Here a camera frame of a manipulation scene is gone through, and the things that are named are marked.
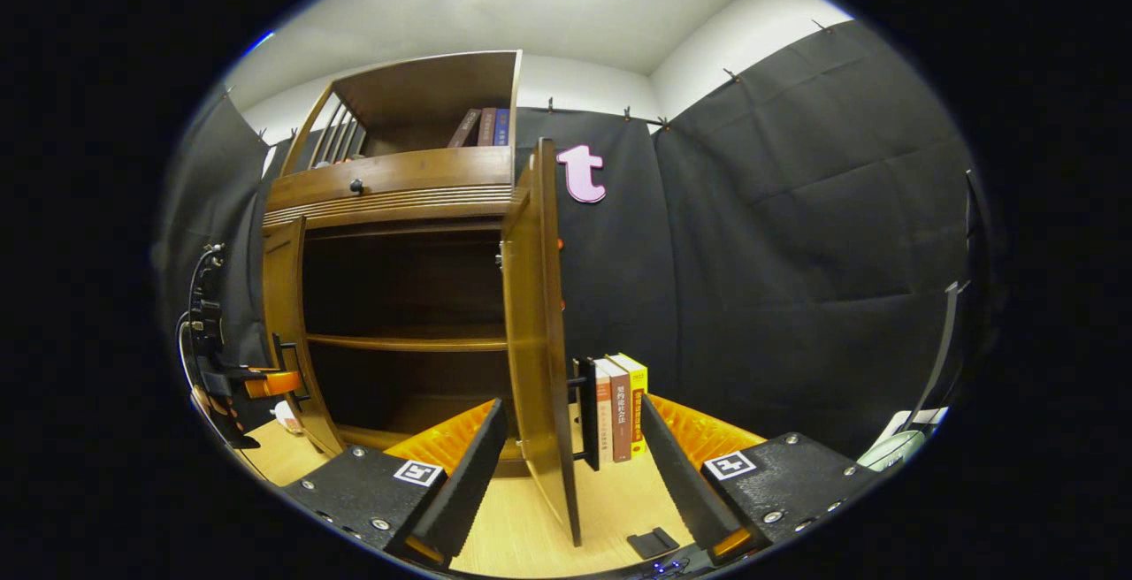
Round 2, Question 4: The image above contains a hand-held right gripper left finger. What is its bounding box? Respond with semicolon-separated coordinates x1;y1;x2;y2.
281;399;509;568

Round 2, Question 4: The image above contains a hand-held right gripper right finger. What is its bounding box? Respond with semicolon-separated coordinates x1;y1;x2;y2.
639;393;885;568

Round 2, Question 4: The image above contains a wooden cabinet door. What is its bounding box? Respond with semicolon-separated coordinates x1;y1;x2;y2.
262;216;346;457
500;138;583;547

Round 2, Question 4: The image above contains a wooden double-door shoe cabinet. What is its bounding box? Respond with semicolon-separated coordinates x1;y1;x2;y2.
261;50;585;547

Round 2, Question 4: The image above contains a wooden inner cabinet shelf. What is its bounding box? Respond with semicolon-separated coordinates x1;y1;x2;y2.
305;325;509;353

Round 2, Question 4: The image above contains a wooden cabinet drawer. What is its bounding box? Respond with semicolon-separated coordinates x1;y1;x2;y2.
265;147;516;214

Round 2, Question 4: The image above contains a red-brown book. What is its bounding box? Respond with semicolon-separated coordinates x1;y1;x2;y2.
607;357;634;463

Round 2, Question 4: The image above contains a yellow book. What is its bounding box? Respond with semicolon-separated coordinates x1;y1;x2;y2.
616;353;649;459

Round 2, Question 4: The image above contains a white and orange book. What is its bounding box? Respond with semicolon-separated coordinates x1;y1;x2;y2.
593;359;615;466

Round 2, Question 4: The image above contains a black backdrop cloth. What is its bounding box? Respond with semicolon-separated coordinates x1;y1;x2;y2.
155;19;1009;457

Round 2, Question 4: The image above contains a leaning brown book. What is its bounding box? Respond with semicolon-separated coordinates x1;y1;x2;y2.
447;109;484;149

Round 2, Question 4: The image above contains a black door handle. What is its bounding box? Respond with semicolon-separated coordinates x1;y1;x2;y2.
272;332;312;411
566;356;602;472

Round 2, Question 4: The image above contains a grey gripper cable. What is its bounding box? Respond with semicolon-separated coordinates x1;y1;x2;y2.
175;244;224;391

